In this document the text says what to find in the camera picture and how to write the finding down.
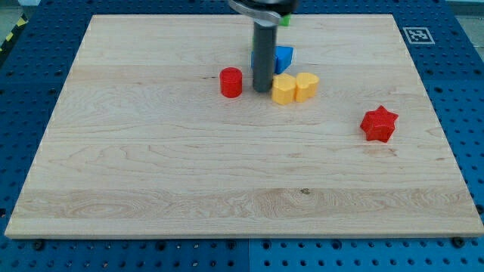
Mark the red star block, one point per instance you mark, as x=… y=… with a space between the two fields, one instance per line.
x=379 y=124

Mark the green block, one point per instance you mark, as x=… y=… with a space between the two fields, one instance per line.
x=285 y=20

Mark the yellow heart block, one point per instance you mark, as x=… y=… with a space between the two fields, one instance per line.
x=306 y=86

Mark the yellow pentagon block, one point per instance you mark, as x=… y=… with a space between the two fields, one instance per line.
x=283 y=89

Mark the wooden board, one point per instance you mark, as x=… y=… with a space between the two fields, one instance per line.
x=143 y=145

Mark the white fiducial marker tag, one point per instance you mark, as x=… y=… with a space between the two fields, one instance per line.
x=418 y=35

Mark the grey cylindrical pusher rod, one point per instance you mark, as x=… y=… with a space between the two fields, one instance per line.
x=264 y=42

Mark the blue cube block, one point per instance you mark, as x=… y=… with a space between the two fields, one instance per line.
x=282 y=58

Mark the red cylinder block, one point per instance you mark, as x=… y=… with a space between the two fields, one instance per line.
x=231 y=82

